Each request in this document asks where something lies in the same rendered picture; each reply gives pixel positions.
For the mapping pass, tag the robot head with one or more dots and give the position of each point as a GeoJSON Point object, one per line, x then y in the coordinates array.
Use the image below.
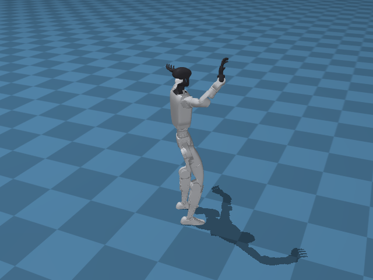
{"type": "Point", "coordinates": [181, 73]}

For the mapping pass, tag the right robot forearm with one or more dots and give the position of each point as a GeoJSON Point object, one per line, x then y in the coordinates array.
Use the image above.
{"type": "Point", "coordinates": [213, 90]}

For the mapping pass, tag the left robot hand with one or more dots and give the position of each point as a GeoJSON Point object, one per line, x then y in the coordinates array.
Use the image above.
{"type": "Point", "coordinates": [170, 68]}

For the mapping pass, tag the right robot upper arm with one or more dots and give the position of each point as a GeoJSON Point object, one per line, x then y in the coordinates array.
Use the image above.
{"type": "Point", "coordinates": [190, 102]}

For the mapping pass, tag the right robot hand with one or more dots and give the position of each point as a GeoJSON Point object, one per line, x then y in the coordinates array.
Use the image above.
{"type": "Point", "coordinates": [221, 69]}

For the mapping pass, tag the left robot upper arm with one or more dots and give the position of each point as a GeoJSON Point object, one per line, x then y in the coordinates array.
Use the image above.
{"type": "Point", "coordinates": [177, 82]}

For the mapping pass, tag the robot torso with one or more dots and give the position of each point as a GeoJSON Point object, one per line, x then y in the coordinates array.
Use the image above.
{"type": "Point", "coordinates": [181, 117]}

